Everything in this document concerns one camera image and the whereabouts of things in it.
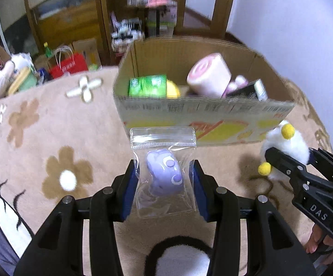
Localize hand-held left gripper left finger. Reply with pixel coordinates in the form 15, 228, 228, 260
13, 159, 140, 276

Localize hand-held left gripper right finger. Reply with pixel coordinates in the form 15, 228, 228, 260
189, 159, 318, 276

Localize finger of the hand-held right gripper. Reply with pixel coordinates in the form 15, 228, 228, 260
309, 147, 333, 184
264, 147, 307, 188

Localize white fluffy toy yellow pom-poms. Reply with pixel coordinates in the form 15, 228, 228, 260
258, 120, 312, 179

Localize purple toy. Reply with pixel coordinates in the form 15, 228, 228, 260
130, 126, 197, 217

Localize printed cardboard box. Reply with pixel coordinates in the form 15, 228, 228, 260
113, 36, 296, 147

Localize green tea packet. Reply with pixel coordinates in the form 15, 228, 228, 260
128, 75, 167, 98

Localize pink swirl roll plush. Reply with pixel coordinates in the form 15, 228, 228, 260
187, 52, 232, 98

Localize person's right hand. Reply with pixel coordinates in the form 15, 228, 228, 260
306, 223, 333, 255

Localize black rectangular packet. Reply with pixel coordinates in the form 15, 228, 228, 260
227, 79, 268, 101

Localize brown flower print blanket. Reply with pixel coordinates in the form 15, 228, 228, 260
0, 65, 333, 276

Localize yellow plush toy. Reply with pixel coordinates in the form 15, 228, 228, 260
166, 80, 181, 98

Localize red paper bag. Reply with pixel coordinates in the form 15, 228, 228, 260
49, 46, 89, 79

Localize wicker basket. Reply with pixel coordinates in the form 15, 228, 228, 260
112, 36, 135, 54

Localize green box with yellow lid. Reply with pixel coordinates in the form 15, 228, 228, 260
7, 67, 37, 95

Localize black white striped plush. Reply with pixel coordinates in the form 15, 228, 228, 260
112, 19, 142, 39

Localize white plush toy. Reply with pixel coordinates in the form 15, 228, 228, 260
11, 52, 33, 72

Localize wooden shelf unit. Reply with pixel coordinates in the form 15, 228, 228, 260
93, 0, 239, 64

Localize wooden glass door cabinet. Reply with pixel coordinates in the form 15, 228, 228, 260
0, 0, 112, 64

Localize white pole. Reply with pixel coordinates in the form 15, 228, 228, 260
0, 0, 12, 55

